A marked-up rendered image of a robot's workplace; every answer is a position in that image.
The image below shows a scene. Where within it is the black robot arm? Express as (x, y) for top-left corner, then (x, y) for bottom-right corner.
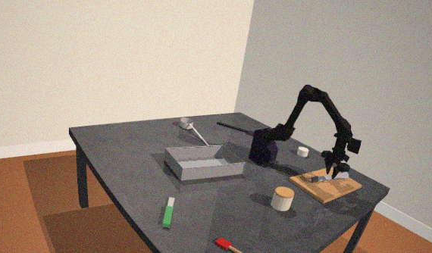
(261, 85), (362, 154)

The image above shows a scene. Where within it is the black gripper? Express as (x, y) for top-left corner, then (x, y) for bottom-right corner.
(321, 146), (350, 179)

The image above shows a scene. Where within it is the white cylindrical container with tan lid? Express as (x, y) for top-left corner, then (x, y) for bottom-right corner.
(271, 186), (294, 211)

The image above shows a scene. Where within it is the dark grey spatula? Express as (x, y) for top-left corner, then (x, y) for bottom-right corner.
(217, 122), (254, 136)

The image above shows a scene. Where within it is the light wooden board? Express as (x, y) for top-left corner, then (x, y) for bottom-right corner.
(289, 167), (362, 203)

